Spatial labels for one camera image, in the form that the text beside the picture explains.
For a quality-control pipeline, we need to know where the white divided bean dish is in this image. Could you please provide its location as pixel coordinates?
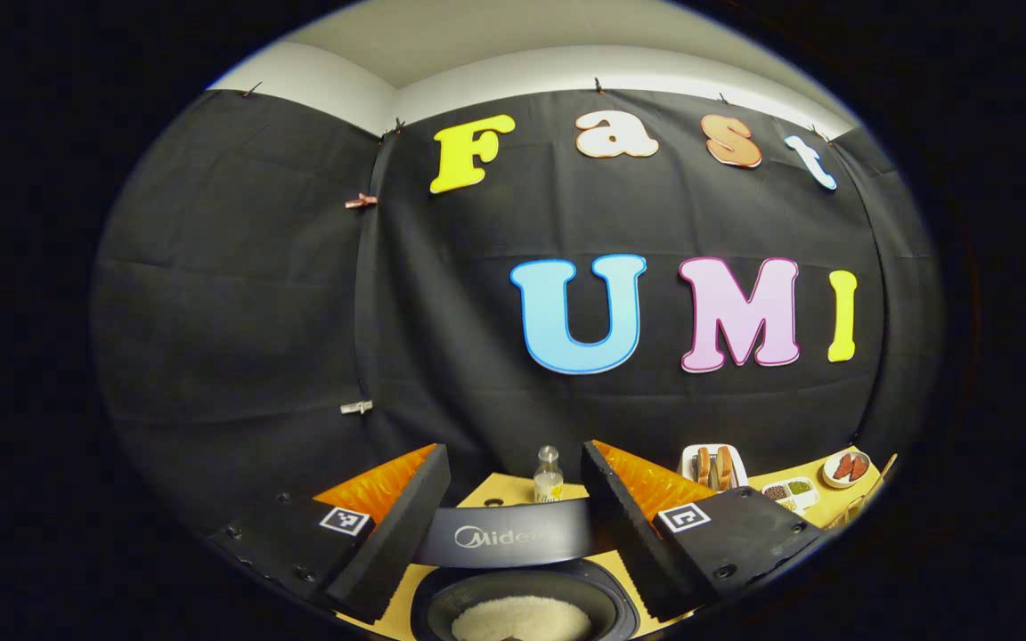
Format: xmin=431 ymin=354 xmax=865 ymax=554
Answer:
xmin=761 ymin=476 xmax=820 ymax=514

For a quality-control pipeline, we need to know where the small glass bottle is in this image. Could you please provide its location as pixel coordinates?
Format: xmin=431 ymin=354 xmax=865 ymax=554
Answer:
xmin=533 ymin=445 xmax=565 ymax=504

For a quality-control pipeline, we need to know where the black backdrop cloth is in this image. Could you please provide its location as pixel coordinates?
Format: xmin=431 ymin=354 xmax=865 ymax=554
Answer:
xmin=90 ymin=85 xmax=941 ymax=571

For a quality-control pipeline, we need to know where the white round plate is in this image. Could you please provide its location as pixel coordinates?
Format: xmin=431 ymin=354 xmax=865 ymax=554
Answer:
xmin=821 ymin=450 xmax=872 ymax=490

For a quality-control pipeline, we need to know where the metal wire chopstick holder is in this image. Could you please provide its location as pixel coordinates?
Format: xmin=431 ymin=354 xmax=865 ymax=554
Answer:
xmin=820 ymin=494 xmax=879 ymax=532

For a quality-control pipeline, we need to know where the dark lidded silver rice cooker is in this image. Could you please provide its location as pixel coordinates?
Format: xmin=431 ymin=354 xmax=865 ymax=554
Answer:
xmin=409 ymin=497 xmax=641 ymax=641

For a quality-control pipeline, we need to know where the white rice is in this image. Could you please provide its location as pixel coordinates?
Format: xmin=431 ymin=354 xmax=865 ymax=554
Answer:
xmin=451 ymin=595 xmax=594 ymax=641

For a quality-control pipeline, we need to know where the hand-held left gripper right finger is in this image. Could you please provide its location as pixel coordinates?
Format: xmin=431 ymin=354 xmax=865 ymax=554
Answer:
xmin=581 ymin=439 xmax=826 ymax=624

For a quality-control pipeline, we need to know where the white toaster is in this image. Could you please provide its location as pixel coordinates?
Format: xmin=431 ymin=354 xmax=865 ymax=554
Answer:
xmin=679 ymin=443 xmax=750 ymax=492

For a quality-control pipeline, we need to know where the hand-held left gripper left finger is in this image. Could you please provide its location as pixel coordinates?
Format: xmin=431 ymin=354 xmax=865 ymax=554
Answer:
xmin=206 ymin=442 xmax=452 ymax=624

